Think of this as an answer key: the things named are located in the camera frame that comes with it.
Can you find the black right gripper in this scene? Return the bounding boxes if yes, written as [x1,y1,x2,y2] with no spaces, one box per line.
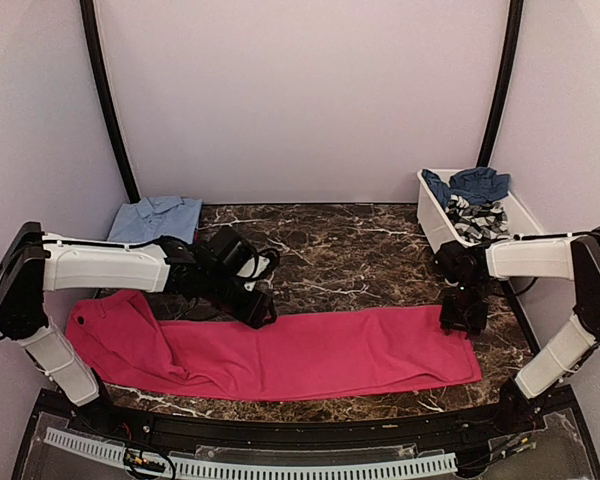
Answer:
[440,280,489,338]

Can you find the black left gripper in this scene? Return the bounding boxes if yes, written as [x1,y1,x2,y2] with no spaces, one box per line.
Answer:
[202,269,277,329]

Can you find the pink trousers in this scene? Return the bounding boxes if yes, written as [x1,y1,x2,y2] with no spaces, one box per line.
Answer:
[66,290,482,402]

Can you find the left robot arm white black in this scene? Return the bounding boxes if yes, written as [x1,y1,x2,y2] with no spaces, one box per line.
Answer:
[0,222,279,436]

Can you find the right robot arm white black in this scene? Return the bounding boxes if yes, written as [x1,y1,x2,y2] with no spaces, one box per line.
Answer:
[434,227,600,434]

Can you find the white plastic laundry bin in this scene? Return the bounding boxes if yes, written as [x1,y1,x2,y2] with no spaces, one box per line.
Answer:
[416,170,544,252]

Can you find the black white patterned garment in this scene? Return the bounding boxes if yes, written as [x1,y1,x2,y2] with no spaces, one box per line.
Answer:
[445,195,510,244]

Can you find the dark blue garment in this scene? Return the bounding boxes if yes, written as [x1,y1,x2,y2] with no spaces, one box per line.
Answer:
[421,167,511,208]

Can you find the folded light blue shirt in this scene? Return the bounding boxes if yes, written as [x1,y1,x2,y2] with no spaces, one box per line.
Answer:
[107,196,203,244]

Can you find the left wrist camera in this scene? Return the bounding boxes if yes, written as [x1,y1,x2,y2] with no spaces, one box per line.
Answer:
[236,248,280,291]

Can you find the black front rail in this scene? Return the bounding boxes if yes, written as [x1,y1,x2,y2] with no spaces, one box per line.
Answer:
[69,399,531,454]

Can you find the white slotted cable duct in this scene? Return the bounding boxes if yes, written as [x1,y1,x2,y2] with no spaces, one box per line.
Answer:
[43,427,458,479]

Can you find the right black corner post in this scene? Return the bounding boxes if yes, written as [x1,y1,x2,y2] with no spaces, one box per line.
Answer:
[476,0,524,167]

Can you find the black corner post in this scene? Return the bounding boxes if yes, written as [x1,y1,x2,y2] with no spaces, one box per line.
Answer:
[79,0,140,203]
[476,0,524,167]

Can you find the left black corner post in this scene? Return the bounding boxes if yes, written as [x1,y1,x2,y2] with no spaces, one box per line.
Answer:
[79,0,140,203]

